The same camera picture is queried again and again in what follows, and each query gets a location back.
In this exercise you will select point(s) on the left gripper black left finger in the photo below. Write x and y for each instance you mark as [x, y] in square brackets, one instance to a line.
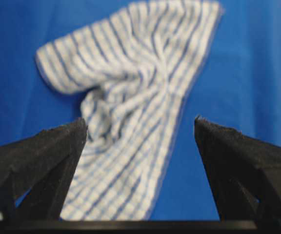
[36, 172]

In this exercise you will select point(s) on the blue table cloth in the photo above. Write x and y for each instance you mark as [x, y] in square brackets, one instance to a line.
[239, 86]

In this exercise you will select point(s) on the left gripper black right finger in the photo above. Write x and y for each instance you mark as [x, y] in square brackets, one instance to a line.
[244, 175]

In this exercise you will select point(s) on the white blue striped towel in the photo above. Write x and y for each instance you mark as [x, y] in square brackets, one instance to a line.
[137, 67]

